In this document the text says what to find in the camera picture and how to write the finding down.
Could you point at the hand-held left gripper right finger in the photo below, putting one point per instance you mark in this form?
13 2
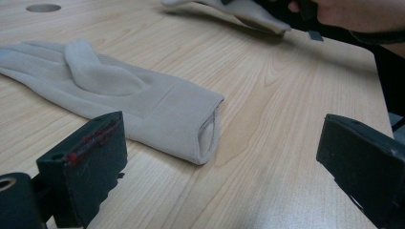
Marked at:
369 165

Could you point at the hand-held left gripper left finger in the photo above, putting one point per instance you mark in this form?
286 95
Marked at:
89 168

